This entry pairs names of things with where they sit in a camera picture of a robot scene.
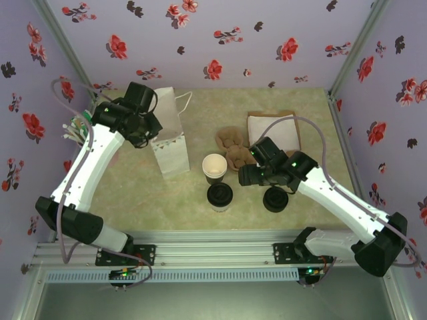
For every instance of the white paper napkin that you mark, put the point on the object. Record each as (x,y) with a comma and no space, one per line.
(267,128)

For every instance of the brown pulp cup carrier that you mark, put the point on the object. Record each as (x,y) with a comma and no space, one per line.
(230,140)

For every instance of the printed white paper gift bag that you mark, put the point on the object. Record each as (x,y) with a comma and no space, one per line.
(170,156)

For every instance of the nested paper coffee cup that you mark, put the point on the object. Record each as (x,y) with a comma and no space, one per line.
(213,165)

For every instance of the black paper coffee cup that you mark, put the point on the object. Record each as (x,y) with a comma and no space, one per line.
(211,180)

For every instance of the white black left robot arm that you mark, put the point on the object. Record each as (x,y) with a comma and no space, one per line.
(96,156)

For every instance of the brown cardboard napkin tray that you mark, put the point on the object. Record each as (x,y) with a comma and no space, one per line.
(298,133)

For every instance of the brown paper drinking straw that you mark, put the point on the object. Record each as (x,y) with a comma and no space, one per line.
(78,121)

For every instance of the white wrapped drinking straw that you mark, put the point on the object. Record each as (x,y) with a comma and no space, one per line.
(68,128)
(68,136)

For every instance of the small controller circuit board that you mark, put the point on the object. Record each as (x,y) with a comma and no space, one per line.
(123,275)
(310,271)

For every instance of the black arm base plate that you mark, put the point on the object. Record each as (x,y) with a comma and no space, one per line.
(146,255)
(283,253)

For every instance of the aluminium frame post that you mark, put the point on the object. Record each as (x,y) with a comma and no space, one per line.
(65,43)
(359,43)

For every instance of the aluminium lower frame rail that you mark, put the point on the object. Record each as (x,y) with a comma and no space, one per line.
(397,293)
(30,293)

